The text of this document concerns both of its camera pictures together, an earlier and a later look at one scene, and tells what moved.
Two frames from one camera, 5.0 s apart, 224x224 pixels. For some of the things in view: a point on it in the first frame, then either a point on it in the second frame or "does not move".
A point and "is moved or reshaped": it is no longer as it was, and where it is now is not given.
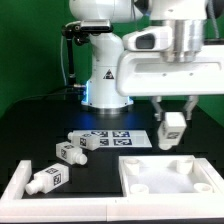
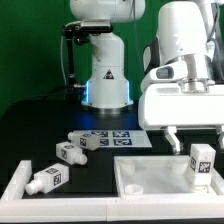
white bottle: (171, 129) is moved or reshaped
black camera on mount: (94, 26) does not move
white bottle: (84, 140) does not move
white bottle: (71, 153) does not move
